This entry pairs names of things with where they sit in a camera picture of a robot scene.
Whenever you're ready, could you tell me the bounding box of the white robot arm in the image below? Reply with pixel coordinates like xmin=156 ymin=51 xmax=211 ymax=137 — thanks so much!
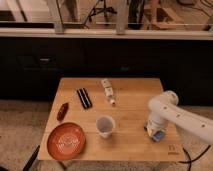
xmin=146 ymin=91 xmax=213 ymax=145

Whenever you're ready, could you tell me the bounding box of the small white bottle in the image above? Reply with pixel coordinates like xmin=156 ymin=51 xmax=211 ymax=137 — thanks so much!
xmin=101 ymin=79 xmax=116 ymax=105

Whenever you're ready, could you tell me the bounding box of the translucent plastic cup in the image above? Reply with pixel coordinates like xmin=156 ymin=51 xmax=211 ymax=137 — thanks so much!
xmin=96 ymin=115 xmax=115 ymax=138

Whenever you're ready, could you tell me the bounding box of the black rectangular remote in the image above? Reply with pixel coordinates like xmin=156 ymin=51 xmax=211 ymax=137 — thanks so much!
xmin=77 ymin=88 xmax=92 ymax=109

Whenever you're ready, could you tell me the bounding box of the dark red sausage toy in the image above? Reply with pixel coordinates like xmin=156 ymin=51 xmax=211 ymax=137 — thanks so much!
xmin=57 ymin=103 xmax=69 ymax=121

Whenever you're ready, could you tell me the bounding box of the black table leg bar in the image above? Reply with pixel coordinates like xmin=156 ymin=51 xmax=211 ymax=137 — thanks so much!
xmin=22 ymin=145 xmax=40 ymax=171

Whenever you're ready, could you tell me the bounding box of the black cable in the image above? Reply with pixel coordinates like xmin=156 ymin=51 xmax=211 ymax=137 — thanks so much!
xmin=179 ymin=144 xmax=212 ymax=171

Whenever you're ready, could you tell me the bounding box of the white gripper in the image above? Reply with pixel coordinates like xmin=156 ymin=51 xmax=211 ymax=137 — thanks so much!
xmin=144 ymin=115 xmax=167 ymax=139

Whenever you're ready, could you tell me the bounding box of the orange ribbed plate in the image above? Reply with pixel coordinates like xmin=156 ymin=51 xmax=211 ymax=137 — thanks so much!
xmin=47 ymin=122 xmax=86 ymax=160

